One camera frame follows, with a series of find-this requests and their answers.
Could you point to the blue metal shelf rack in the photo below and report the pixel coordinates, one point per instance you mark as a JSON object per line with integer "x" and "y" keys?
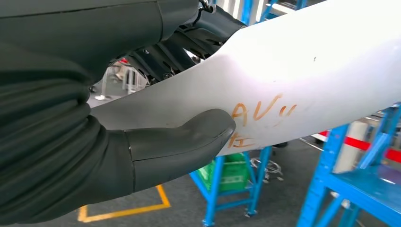
{"x": 213, "y": 194}
{"x": 360, "y": 191}

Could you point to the red barrier belt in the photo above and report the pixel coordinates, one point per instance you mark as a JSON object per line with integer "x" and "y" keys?
{"x": 357, "y": 144}

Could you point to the black stool chrome base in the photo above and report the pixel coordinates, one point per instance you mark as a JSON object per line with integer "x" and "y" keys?
{"x": 269, "y": 167}

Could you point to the green plastic crate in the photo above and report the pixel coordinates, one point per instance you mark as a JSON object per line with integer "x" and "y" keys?
{"x": 231, "y": 175}

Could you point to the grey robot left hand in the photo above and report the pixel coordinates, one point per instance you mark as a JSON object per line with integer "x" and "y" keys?
{"x": 78, "y": 37}

